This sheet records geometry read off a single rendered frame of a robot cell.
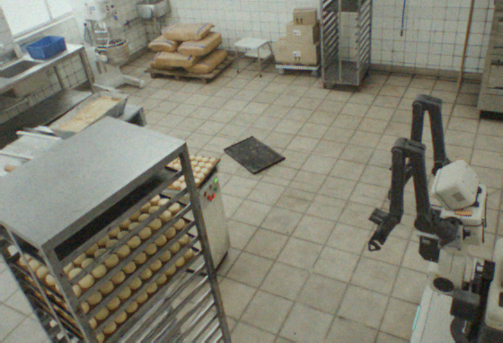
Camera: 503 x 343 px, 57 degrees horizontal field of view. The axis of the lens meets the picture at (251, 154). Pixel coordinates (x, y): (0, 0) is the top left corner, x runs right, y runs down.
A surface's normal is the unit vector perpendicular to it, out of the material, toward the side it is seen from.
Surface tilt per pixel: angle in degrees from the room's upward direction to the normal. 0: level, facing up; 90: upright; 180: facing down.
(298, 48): 85
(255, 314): 0
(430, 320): 0
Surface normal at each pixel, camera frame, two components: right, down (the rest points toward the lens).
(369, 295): -0.11, -0.83
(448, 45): -0.47, 0.53
